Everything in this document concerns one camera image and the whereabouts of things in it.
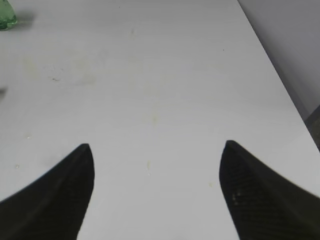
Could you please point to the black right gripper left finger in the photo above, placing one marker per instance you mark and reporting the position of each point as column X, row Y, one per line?
column 54, row 206

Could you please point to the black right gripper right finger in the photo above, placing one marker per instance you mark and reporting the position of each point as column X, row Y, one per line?
column 263, row 204

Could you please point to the green plastic soda bottle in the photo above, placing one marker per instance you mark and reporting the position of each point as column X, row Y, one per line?
column 7, row 15

